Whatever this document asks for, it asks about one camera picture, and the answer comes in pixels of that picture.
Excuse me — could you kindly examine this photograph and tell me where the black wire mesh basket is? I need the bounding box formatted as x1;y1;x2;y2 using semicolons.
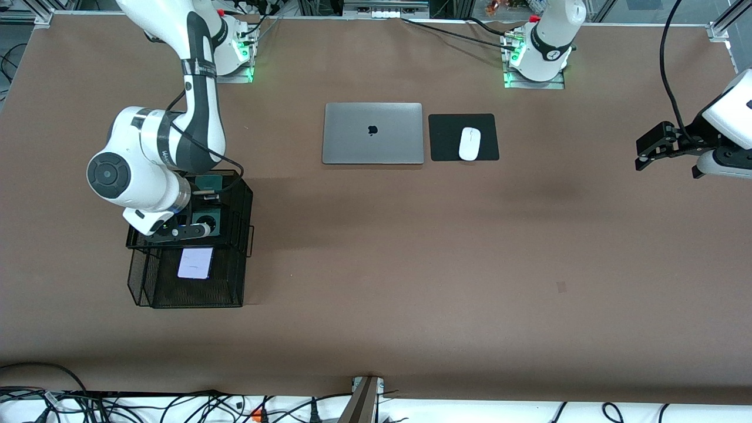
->
126;170;255;258

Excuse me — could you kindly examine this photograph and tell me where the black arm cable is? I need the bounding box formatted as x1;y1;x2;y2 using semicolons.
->
166;88;244;194
660;0;694;145

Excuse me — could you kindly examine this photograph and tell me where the dark green phone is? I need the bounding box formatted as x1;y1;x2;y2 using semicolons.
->
191;174;223;237

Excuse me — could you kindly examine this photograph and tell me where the grey network switch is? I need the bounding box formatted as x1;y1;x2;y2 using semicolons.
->
343;0;431;19

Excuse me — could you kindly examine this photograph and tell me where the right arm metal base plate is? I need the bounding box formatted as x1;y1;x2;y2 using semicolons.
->
193;59;254;84

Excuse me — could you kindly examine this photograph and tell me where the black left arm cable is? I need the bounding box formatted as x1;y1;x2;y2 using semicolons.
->
660;0;694;145

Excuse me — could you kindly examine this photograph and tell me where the white folding phone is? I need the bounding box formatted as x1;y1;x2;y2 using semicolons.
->
177;247;214;280

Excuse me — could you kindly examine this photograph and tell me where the metal camera post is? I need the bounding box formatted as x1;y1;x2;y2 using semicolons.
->
340;376;385;423

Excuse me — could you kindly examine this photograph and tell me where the white computer mouse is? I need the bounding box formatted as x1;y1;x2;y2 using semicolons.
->
458;127;482;162

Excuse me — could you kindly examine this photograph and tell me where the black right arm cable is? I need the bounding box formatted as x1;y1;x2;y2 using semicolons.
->
166;88;244;194

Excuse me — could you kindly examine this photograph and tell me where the thick black cable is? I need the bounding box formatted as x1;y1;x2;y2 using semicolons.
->
0;362;89;393

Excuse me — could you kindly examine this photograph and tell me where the black cable on table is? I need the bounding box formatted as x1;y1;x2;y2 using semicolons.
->
401;16;518;51

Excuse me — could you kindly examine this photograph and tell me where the silver laptop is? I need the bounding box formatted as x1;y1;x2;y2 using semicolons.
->
322;103;424;165

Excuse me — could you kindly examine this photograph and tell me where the aluminium frame profile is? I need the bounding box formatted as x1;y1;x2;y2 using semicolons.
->
707;0;752;43
0;9;55;25

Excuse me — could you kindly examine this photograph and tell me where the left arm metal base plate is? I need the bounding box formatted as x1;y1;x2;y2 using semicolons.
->
503;63;566;90

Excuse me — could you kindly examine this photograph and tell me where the black mouse pad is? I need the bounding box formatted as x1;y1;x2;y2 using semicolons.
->
428;113;500;162

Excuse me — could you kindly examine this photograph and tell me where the black mesh tray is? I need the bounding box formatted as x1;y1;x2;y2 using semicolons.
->
127;247;245;308

